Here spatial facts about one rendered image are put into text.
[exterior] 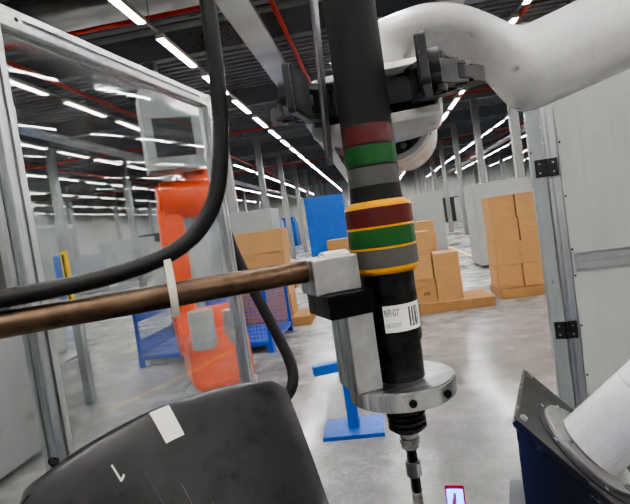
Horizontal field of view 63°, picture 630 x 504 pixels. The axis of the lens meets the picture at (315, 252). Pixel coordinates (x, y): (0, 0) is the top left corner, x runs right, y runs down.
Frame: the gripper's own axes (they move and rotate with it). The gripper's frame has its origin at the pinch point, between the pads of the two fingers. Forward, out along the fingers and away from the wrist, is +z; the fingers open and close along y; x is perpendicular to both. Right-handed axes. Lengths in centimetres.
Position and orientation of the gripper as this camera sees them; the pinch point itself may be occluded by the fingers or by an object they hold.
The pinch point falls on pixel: (356, 76)
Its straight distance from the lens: 34.8
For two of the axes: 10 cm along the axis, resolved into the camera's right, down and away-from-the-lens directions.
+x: -1.5, -9.9, -0.5
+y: -9.5, 1.3, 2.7
